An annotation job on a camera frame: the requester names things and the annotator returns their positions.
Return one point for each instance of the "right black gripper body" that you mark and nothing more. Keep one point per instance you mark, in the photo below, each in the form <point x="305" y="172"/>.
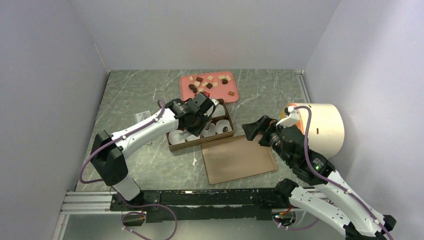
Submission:
<point x="272" y="138"/>

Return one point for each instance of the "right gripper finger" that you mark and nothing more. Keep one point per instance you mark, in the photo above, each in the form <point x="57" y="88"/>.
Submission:
<point x="265" y="122"/>
<point x="251" y="130"/>

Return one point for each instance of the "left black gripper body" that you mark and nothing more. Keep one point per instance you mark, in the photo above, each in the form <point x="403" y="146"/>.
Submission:
<point x="196" y="128"/>

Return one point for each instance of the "dark heart chocolate piece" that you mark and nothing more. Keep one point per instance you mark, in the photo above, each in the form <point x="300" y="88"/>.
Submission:
<point x="208" y="126"/>

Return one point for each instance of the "rose gold tongs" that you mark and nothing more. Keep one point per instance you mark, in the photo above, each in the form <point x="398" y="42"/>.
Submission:
<point x="184" y="134"/>

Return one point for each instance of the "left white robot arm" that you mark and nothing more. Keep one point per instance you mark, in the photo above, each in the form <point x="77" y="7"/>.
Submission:
<point x="109" y="152"/>

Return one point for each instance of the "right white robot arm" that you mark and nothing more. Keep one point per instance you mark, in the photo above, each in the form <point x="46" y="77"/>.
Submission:
<point x="346" y="211"/>

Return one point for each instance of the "brown chocolate box tray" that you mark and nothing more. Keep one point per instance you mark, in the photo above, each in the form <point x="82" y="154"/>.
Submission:
<point x="202" y="140"/>

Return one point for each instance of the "gold box lid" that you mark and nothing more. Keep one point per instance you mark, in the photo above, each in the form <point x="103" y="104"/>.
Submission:
<point x="234" y="158"/>

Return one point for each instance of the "pink plastic tray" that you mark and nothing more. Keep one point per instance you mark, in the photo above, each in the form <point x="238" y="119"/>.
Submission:
<point x="195" y="83"/>

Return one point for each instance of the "cream orange cylinder container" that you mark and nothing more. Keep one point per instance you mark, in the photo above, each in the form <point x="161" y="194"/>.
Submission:
<point x="326" y="131"/>

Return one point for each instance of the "white paper leaflet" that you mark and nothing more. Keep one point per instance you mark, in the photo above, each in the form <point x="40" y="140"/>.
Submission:
<point x="141" y="116"/>

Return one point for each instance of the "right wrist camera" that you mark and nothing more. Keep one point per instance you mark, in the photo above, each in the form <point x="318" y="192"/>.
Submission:
<point x="291" y="117"/>

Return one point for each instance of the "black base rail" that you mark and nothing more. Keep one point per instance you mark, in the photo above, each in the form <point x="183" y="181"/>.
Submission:
<point x="212" y="204"/>

